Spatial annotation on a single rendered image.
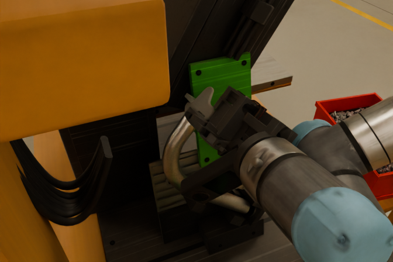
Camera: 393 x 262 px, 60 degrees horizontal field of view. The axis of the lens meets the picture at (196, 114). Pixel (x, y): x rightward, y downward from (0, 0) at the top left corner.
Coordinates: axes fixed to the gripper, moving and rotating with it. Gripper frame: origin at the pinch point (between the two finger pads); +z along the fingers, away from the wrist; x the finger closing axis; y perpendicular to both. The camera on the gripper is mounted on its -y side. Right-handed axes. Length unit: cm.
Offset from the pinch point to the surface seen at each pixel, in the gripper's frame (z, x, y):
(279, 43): 227, -160, 72
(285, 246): -5.2, -33.6, -12.9
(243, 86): 2.5, -6.0, 8.8
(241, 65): 2.4, -2.9, 11.4
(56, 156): 40, 5, -36
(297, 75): 176, -159, 50
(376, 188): 2, -58, 8
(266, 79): 15.4, -18.6, 13.9
